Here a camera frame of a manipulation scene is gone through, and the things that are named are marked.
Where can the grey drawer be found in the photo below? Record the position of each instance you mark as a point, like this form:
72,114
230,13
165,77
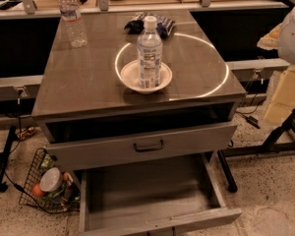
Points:
94,153
165,197

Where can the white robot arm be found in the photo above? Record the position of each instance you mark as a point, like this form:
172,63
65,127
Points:
286,40

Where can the grey drawer cabinet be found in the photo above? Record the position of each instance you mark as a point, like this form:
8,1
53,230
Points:
81,96

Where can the white bowl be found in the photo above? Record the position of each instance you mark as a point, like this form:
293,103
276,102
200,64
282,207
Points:
129,76

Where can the water bottle in bowl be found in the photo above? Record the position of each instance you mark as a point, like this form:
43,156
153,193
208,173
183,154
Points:
149,46

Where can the dark blue striped cloth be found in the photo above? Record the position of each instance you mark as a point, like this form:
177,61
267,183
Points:
164,25

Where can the white lidded can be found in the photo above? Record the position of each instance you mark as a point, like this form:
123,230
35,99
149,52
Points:
51,180

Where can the clear water bottle rear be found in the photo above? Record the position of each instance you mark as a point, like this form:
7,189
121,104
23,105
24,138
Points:
72,17

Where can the orange fruit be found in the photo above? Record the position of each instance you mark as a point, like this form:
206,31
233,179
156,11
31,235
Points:
36,191

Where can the black metal stand right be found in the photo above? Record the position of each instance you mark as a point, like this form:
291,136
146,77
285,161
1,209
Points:
270,145

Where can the black stand leg left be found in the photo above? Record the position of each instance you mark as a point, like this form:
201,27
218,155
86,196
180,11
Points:
4,155

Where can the black wire basket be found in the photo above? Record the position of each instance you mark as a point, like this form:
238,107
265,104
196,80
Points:
65,199

